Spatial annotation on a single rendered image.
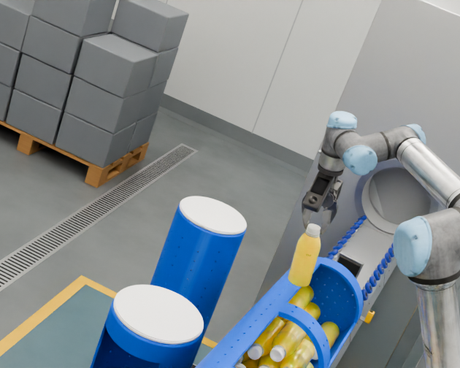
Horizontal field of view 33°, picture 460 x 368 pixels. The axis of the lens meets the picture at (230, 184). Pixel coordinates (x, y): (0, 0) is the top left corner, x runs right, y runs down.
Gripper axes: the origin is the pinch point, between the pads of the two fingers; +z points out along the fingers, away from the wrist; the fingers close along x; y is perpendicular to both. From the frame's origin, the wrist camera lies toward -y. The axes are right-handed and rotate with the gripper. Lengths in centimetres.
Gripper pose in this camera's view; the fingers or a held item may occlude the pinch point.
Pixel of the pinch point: (313, 228)
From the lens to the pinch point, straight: 219.5
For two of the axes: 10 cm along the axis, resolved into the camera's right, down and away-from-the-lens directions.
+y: 3.9, -4.3, 8.1
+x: -9.1, -3.2, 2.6
